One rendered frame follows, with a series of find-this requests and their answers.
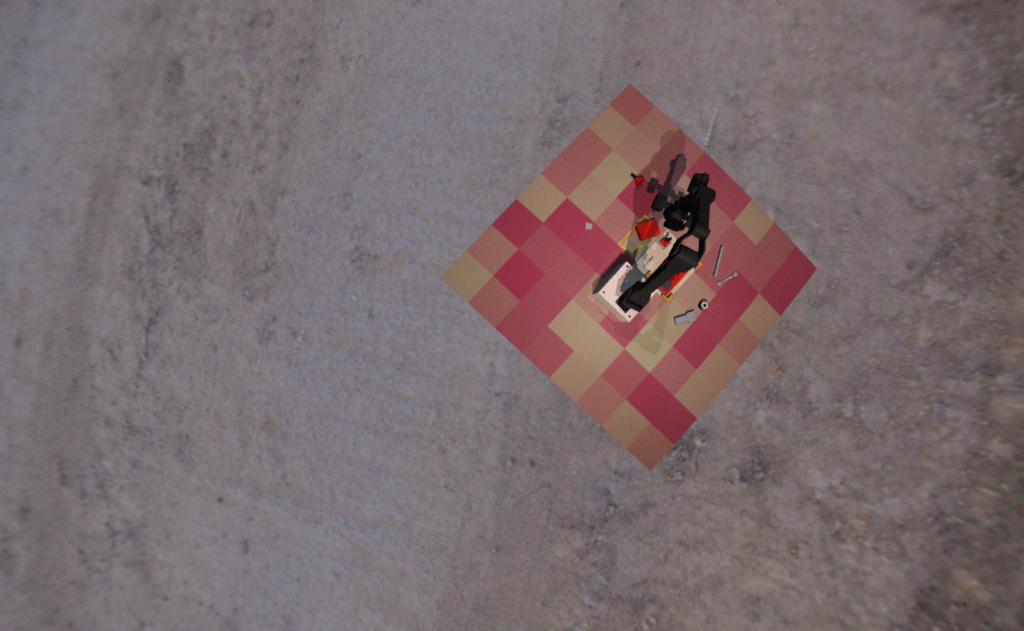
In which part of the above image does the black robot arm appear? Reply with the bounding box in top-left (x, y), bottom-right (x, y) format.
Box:
top-left (615, 173), bottom-right (716, 313)

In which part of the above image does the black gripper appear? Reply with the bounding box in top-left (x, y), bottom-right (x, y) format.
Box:
top-left (651, 194), bottom-right (692, 228)

